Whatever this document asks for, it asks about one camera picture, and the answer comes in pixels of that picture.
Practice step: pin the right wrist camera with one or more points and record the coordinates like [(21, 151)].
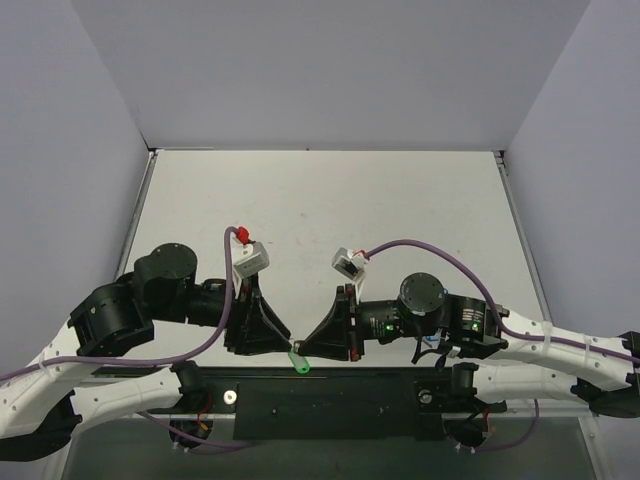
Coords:
[(352, 264)]

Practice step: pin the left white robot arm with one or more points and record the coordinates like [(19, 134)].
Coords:
[(84, 377)]

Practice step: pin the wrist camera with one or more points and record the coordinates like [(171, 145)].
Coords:
[(247, 260), (352, 264)]

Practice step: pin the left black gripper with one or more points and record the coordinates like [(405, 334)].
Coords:
[(237, 320)]

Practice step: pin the green key tag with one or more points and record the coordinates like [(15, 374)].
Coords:
[(299, 363)]

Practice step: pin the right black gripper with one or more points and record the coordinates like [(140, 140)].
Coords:
[(348, 323)]

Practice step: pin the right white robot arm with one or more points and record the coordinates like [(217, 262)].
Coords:
[(511, 356)]

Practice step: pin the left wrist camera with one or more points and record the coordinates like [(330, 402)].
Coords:
[(247, 260)]

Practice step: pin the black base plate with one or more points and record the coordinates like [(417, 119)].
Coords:
[(347, 403)]

